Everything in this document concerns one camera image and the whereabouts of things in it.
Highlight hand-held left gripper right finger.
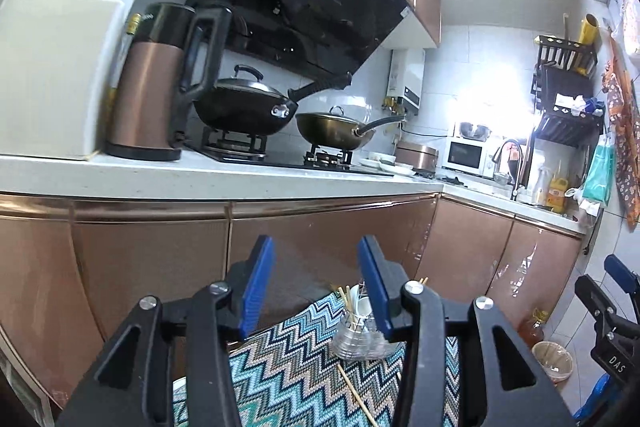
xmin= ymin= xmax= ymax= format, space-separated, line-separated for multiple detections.
xmin=356 ymin=235 xmax=576 ymax=427

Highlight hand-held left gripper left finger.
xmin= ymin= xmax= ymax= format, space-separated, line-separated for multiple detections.
xmin=55 ymin=234 xmax=277 ymax=427

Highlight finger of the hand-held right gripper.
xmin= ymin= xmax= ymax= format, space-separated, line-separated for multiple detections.
xmin=574 ymin=254 xmax=640 ymax=348

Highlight clear plastic cup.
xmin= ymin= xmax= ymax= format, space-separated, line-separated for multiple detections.
xmin=331 ymin=306 xmax=404 ymax=361

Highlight woven basket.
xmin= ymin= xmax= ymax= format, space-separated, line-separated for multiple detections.
xmin=531 ymin=340 xmax=574 ymax=383

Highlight amber oil bottle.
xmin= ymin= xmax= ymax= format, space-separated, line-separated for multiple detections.
xmin=516 ymin=308 xmax=549 ymax=349

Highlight zigzag knitted cloth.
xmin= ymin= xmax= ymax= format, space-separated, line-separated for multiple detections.
xmin=172 ymin=291 xmax=461 ymax=427

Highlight yellow oil bottle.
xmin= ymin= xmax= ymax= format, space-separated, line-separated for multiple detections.
xmin=546 ymin=176 xmax=572 ymax=214

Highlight white plates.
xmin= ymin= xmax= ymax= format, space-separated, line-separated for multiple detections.
xmin=359 ymin=154 xmax=417 ymax=177

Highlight copper lower kitchen cabinet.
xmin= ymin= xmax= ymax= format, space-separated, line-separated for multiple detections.
xmin=0 ymin=191 xmax=587 ymax=410

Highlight black gas stove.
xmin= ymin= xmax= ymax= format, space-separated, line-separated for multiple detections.
xmin=199 ymin=127 xmax=397 ymax=179

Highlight copper rice cooker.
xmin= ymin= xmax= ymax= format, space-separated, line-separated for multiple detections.
xmin=395 ymin=140 xmax=442 ymax=174

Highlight orange patterned apron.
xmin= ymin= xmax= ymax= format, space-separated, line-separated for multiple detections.
xmin=601 ymin=30 xmax=640 ymax=229

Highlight chrome kitchen faucet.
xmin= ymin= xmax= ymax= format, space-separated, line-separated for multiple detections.
xmin=491 ymin=138 xmax=525 ymax=202

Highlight white microwave oven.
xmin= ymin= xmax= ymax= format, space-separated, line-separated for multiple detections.
xmin=442 ymin=136 xmax=495 ymax=179

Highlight golden wok with glass lid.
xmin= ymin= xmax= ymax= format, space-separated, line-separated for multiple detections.
xmin=295 ymin=106 xmax=407 ymax=151

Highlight black wok with lid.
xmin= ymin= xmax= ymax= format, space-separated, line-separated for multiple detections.
xmin=192 ymin=64 xmax=354 ymax=139

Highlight steel pot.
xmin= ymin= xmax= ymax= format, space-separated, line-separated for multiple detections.
xmin=457 ymin=121 xmax=492 ymax=141

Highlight white gas water heater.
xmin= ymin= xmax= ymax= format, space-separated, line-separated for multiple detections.
xmin=384 ymin=48 xmax=427 ymax=114

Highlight copper and black kettle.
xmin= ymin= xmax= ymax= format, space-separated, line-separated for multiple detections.
xmin=104 ymin=2 xmax=234 ymax=161

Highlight yellow roll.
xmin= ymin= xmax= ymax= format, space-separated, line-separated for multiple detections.
xmin=579 ymin=13 xmax=602 ymax=74

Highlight large white appliance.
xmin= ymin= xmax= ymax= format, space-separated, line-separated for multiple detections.
xmin=0 ymin=0 xmax=171 ymax=160

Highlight black wall shelf rack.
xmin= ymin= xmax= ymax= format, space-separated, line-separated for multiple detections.
xmin=531 ymin=34 xmax=610 ymax=149

